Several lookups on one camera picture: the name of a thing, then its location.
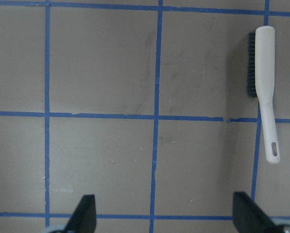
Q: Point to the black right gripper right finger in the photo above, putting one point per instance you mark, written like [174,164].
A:
[248,216]

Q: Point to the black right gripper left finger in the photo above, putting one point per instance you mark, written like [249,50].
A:
[84,217]

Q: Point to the white hand brush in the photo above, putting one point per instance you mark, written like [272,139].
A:
[260,84]

